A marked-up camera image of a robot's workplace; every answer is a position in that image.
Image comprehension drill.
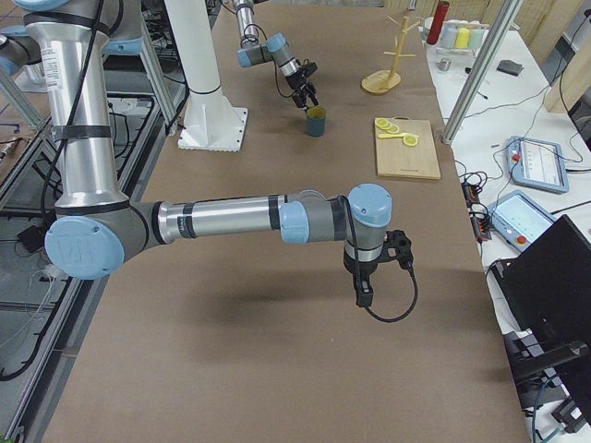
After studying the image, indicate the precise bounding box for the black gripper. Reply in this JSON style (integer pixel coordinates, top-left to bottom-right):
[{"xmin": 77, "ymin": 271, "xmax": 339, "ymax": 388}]
[
  {"xmin": 344, "ymin": 252, "xmax": 388, "ymax": 308},
  {"xmin": 289, "ymin": 72, "xmax": 316, "ymax": 109}
]

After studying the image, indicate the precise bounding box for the dark green mug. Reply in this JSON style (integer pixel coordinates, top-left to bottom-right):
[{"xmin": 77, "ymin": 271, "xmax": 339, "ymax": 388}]
[{"xmin": 306, "ymin": 105, "xmax": 326, "ymax": 137}]

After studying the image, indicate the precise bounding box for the wooden cup rack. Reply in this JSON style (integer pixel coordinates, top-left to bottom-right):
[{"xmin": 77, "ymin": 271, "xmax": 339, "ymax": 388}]
[{"xmin": 360, "ymin": 16, "xmax": 420, "ymax": 96}]

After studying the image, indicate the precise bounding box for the small steel cup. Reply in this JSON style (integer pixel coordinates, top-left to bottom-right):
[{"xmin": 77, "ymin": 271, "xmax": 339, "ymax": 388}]
[{"xmin": 437, "ymin": 58, "xmax": 452, "ymax": 72}]

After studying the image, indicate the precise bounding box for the light blue cup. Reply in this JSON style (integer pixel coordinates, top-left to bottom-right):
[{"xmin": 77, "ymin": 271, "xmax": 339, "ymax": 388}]
[{"xmin": 440, "ymin": 24, "xmax": 458, "ymax": 49}]

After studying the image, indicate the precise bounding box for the yellow cup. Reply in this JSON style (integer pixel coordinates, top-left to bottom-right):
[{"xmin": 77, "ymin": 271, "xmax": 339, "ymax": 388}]
[{"xmin": 454, "ymin": 27, "xmax": 470, "ymax": 50}]

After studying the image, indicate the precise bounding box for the grey cup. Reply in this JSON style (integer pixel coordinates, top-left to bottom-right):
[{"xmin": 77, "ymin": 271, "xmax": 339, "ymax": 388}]
[{"xmin": 468, "ymin": 28, "xmax": 485, "ymax": 50}]

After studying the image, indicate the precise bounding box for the bamboo cutting board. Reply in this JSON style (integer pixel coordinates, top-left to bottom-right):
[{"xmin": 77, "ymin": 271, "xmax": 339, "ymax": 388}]
[{"xmin": 374, "ymin": 117, "xmax": 441, "ymax": 180}]

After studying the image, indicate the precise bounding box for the lemon slice front left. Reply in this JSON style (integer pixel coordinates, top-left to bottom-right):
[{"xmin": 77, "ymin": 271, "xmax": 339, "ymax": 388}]
[{"xmin": 403, "ymin": 133, "xmax": 419, "ymax": 147}]

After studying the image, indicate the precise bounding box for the red thermos bottle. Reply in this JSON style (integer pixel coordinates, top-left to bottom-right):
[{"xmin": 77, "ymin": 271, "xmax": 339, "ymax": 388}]
[{"xmin": 426, "ymin": 0, "xmax": 451, "ymax": 45}]

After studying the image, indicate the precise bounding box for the near teach pendant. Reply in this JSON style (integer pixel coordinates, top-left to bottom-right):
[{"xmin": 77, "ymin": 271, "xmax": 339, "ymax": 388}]
[{"xmin": 488, "ymin": 190, "xmax": 557, "ymax": 252}]

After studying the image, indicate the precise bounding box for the teach pendant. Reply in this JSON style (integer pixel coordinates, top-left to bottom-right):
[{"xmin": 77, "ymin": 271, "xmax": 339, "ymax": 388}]
[
  {"xmin": 506, "ymin": 136, "xmax": 570, "ymax": 194},
  {"xmin": 488, "ymin": 190, "xmax": 557, "ymax": 252}
]

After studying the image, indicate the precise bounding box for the black monitor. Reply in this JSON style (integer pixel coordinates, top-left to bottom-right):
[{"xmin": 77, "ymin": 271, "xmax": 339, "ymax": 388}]
[{"xmin": 492, "ymin": 215, "xmax": 590, "ymax": 420}]

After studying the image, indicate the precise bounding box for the small black square pad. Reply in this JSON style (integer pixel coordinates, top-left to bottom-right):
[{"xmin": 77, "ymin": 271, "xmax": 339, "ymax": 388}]
[{"xmin": 496, "ymin": 60, "xmax": 524, "ymax": 77}]

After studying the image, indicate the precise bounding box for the far teach pendant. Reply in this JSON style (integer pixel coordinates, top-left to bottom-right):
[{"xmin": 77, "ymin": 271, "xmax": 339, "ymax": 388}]
[{"xmin": 506, "ymin": 136, "xmax": 570, "ymax": 194}]

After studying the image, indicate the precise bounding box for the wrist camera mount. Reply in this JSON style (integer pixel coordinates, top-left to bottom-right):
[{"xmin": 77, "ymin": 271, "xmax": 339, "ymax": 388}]
[
  {"xmin": 381, "ymin": 230, "xmax": 414, "ymax": 273},
  {"xmin": 300, "ymin": 59, "xmax": 318, "ymax": 78}
]

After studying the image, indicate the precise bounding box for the white camera mast base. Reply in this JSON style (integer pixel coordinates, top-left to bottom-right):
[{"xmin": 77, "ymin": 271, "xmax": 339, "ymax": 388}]
[{"xmin": 164, "ymin": 0, "xmax": 247, "ymax": 152}]

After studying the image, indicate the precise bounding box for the aluminium frame post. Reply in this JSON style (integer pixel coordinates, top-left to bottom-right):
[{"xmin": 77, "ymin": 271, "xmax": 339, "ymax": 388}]
[{"xmin": 440, "ymin": 0, "xmax": 523, "ymax": 145}]

